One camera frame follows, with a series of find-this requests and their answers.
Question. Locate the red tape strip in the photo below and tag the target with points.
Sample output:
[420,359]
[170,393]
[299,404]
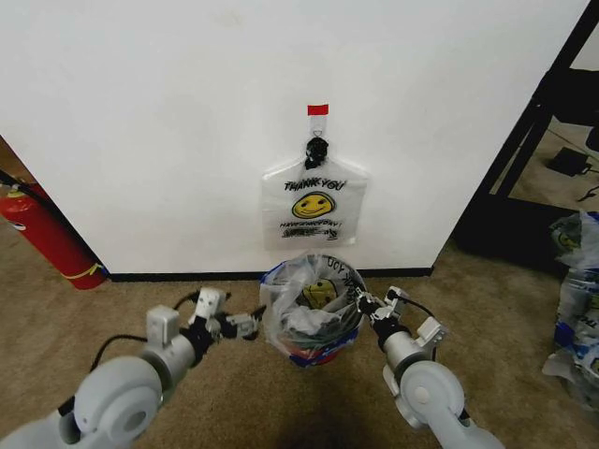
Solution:
[318,110]

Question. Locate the red blue white trash bin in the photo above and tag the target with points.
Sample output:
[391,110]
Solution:
[323,353]

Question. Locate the red fire extinguisher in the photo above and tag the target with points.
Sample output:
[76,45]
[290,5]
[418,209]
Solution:
[47,236]

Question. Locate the clear smiley bin liner bag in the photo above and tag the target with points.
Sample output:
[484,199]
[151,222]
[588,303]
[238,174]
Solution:
[285,304]

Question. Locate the pile of clear printed bags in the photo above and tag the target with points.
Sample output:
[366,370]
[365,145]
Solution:
[578,327]

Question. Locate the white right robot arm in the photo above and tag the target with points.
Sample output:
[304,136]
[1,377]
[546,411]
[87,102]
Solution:
[428,393]

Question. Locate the clear smiley thank-you garbage bag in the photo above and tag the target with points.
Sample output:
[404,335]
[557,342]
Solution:
[314,206]

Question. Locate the grey crumpled rubbish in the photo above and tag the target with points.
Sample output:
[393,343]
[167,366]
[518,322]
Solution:
[311,325]

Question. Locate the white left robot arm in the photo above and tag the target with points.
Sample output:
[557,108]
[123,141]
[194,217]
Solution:
[117,402]

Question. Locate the clear adhesive wall hook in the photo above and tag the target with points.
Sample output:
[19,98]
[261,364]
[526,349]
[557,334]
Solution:
[318,125]

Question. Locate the black baseboard strip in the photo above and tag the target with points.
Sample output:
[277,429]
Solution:
[271,273]

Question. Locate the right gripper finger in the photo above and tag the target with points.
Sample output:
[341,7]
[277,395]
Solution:
[375,304]
[361,303]

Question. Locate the black metal frame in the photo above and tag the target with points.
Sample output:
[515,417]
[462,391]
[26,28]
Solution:
[519,140]

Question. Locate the black power adapter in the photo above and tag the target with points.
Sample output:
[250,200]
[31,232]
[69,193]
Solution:
[568,161]

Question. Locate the crumpled clear smiley bag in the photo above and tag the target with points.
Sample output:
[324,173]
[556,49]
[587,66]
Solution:
[578,238]

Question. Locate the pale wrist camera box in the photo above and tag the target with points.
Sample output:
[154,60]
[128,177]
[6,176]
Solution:
[208,304]
[394,299]

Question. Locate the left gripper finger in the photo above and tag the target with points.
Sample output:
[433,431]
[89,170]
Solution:
[241,320]
[241,333]

